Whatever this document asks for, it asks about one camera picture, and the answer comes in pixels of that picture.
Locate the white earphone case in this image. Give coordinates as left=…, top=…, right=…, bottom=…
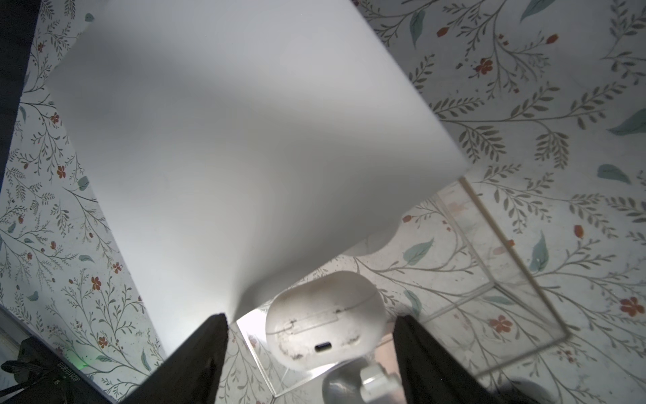
left=265, top=271, right=388, bottom=371
left=343, top=222, right=399, bottom=257

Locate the white drawer cabinet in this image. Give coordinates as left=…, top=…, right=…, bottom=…
left=46, top=1, right=469, bottom=354

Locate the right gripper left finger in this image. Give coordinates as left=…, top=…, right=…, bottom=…
left=122, top=314, right=229, bottom=404

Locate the white earphone case top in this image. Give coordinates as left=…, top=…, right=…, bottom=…
left=343, top=222, right=399, bottom=257

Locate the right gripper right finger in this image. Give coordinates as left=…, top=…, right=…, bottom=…
left=393, top=316, right=497, bottom=404

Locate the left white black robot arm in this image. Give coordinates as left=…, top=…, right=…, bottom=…
left=1, top=337, right=114, bottom=404

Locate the clear plastic drawer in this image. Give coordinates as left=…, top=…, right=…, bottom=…
left=236, top=176, right=571, bottom=397

